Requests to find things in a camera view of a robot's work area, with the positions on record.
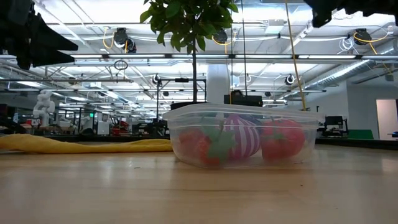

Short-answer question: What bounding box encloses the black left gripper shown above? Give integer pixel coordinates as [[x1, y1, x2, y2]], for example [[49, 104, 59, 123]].
[[0, 0, 79, 71]]

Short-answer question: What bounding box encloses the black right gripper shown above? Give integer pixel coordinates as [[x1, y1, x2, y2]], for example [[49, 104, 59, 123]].
[[303, 0, 398, 28]]

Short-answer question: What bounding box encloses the purple white striped toy ball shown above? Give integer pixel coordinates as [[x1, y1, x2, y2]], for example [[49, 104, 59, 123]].
[[222, 114, 262, 161]]

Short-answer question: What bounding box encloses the clear plastic tupperware container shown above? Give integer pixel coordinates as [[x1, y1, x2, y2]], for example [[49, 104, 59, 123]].
[[161, 103, 324, 170]]

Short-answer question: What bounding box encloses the white robot figure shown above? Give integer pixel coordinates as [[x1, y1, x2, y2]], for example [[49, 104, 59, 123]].
[[32, 90, 56, 127]]

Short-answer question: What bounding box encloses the yellow cloth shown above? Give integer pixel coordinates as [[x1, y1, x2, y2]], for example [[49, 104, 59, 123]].
[[0, 133, 174, 155]]

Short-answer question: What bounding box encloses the black background workstation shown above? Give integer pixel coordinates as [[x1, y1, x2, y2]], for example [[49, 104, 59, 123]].
[[323, 115, 349, 138]]

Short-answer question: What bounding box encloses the black mesh computer box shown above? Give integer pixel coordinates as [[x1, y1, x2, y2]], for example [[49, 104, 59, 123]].
[[223, 90, 264, 107]]

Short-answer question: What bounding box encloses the green plant in black pot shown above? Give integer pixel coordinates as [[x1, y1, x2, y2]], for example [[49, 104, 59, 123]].
[[139, 0, 239, 110]]

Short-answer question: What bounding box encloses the yellow cable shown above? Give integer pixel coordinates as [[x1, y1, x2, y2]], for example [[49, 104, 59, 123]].
[[284, 0, 308, 112]]

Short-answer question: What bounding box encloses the black aluminium table frame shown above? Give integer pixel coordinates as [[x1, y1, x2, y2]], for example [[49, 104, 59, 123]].
[[40, 133, 398, 151]]

